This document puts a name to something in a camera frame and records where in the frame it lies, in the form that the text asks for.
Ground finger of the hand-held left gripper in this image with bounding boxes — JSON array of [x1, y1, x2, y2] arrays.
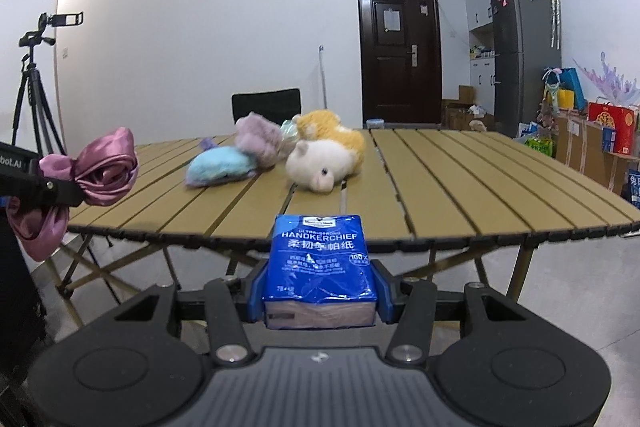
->
[[30, 174, 86, 208]]

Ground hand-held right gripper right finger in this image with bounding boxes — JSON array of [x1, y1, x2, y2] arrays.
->
[[372, 259, 528, 365]]

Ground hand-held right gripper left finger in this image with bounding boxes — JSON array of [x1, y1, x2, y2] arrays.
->
[[114, 259, 271, 365]]

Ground pink satin scrunchie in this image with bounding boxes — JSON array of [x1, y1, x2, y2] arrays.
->
[[6, 127, 140, 263]]

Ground blue tissue pack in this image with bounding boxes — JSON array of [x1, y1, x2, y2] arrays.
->
[[264, 213, 378, 330]]

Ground blue purple plush toy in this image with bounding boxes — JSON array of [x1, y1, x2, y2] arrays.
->
[[186, 136, 258, 188]]

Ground yellow white plush toy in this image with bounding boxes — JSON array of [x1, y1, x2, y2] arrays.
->
[[292, 109, 368, 175]]

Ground tan folding table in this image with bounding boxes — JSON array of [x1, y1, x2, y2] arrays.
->
[[57, 127, 640, 328]]

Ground black folding chair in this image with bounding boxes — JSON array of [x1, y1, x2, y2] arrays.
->
[[231, 89, 302, 125]]

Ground small cardboard boxes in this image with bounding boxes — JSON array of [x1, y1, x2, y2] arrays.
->
[[442, 86, 496, 131]]

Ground dark brown door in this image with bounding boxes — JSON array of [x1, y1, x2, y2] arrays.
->
[[357, 0, 443, 130]]

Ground green plastic bag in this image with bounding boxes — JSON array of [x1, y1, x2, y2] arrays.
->
[[517, 134, 556, 158]]

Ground white mop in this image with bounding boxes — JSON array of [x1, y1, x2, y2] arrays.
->
[[318, 44, 332, 112]]

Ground large cardboard box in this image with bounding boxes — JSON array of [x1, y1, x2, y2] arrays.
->
[[555, 112, 636, 195]]

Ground grey refrigerator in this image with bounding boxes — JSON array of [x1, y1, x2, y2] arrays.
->
[[488, 0, 562, 138]]

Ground blue gift bag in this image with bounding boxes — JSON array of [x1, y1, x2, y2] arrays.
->
[[560, 68, 587, 110]]

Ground red gift box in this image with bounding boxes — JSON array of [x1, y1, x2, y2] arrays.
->
[[587, 102, 640, 155]]

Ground purple coral decoration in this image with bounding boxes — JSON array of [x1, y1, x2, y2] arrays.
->
[[575, 52, 640, 108]]

